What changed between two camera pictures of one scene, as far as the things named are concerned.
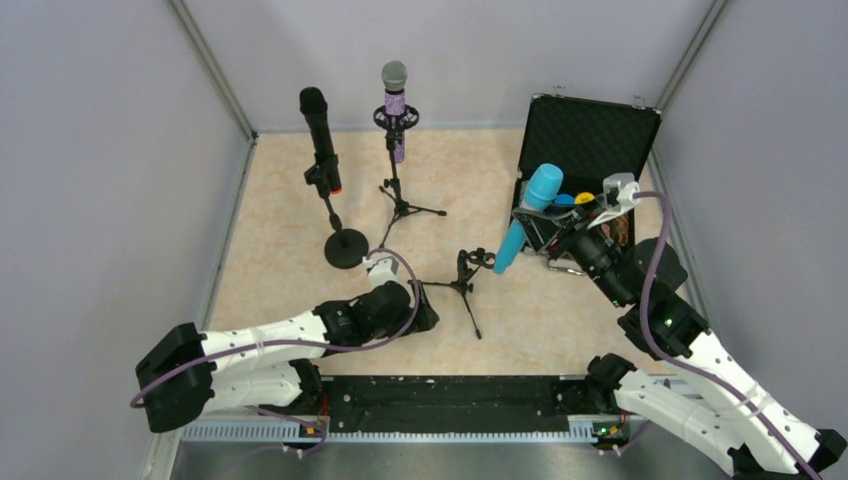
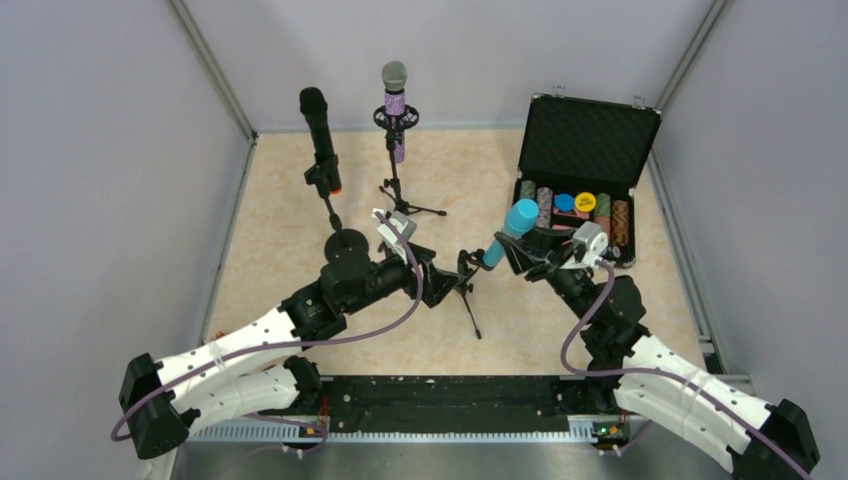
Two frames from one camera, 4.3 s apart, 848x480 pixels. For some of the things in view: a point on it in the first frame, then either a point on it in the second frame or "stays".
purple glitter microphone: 394,78 stays
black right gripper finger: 535,219 to 548,238
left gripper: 424,312 to 428,275
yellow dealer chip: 584,197 stays
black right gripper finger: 544,238 to 524,259
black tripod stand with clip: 467,266 stays
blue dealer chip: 564,199 stays
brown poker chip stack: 622,225 stays
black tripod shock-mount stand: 396,119 stays
